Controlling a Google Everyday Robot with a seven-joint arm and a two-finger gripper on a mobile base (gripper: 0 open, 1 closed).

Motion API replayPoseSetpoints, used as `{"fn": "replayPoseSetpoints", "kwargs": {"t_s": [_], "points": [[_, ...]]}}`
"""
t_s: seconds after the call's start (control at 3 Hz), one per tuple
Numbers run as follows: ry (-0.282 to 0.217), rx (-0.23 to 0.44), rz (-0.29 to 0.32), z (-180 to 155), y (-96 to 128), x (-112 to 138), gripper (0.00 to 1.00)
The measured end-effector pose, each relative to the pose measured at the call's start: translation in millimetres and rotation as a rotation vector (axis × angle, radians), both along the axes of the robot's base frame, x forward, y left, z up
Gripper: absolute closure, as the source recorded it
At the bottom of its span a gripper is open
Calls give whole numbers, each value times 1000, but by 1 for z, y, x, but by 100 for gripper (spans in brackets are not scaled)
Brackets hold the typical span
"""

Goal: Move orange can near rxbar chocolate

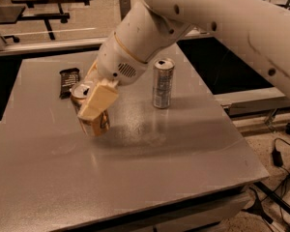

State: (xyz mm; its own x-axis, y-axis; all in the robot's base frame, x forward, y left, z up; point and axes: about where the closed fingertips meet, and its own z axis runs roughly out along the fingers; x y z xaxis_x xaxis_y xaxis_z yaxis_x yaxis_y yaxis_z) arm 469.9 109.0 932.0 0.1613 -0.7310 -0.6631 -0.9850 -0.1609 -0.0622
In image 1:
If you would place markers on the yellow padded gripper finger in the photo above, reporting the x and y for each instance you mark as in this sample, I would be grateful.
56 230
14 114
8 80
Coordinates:
103 95
93 74

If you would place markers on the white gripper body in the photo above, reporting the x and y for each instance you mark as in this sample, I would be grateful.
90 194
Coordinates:
117 62

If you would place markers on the orange soda can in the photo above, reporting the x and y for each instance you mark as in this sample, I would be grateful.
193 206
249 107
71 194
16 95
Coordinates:
97 127

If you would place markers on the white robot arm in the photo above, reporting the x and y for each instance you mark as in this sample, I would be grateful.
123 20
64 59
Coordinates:
256 31

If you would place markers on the black rxbar chocolate wrapper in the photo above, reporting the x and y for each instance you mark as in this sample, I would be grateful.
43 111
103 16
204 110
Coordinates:
69 77

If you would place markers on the silver slim energy can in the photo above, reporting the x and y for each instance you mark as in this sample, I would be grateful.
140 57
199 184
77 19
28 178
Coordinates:
162 82

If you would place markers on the dark bench table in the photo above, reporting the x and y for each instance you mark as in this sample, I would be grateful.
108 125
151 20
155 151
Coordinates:
43 20

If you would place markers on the black tripod stand legs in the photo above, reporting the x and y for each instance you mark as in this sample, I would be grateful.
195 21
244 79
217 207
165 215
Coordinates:
264 195

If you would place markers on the grey metal bracket centre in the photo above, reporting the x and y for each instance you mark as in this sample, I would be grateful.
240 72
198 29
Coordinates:
125 7

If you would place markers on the black power adapter with cable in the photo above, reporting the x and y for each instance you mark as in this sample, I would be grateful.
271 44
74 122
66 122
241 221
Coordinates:
277 157

